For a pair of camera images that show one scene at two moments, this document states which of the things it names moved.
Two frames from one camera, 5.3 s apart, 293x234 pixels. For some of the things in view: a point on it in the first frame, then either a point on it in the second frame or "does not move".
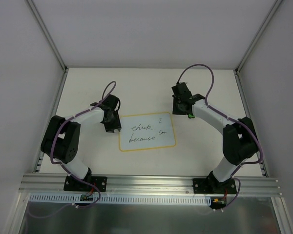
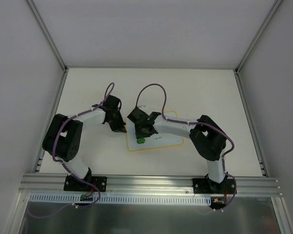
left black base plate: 73,184 does not move
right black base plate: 213,185 does not move
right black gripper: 178,108 -> 143,131
